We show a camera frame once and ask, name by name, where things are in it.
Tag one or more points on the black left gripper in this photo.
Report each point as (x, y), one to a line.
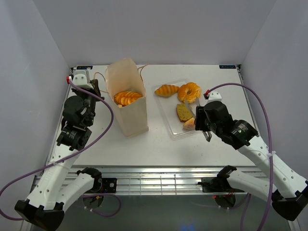
(96, 90)

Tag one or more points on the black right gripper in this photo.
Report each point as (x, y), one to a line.
(199, 114)

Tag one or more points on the metal tongs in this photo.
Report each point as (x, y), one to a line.
(192, 109)

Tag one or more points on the pink sugared bun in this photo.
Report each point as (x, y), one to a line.
(189, 124)

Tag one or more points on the ridged orange roll bread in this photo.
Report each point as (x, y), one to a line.
(126, 98)

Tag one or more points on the white paper bag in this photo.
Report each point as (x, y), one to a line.
(125, 87)

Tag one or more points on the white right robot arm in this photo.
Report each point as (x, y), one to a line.
(289, 194)

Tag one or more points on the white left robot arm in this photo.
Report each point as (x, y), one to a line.
(46, 204)

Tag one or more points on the speckled bread slice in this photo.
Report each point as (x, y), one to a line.
(183, 113)

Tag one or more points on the clear plastic tray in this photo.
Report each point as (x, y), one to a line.
(170, 109)

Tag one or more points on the left blue table label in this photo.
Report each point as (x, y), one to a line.
(85, 67)

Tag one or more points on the blue table label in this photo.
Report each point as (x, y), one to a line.
(85, 67)
(227, 66)

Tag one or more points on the right blue table label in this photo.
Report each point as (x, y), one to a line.
(227, 66)

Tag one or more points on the small croissant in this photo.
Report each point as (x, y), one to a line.
(166, 90)

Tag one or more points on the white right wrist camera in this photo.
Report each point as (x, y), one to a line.
(211, 96)

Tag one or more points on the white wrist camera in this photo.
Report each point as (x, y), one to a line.
(211, 96)
(80, 78)

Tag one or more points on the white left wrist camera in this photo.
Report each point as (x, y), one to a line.
(80, 78)

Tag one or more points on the orange twisted ring bread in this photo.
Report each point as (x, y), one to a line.
(190, 92)

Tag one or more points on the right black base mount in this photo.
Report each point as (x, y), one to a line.
(217, 185)

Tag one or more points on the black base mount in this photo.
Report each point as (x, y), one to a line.
(107, 185)
(217, 185)

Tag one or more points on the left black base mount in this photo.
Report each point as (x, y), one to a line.
(107, 185)

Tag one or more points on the aluminium frame rail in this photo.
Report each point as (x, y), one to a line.
(138, 181)

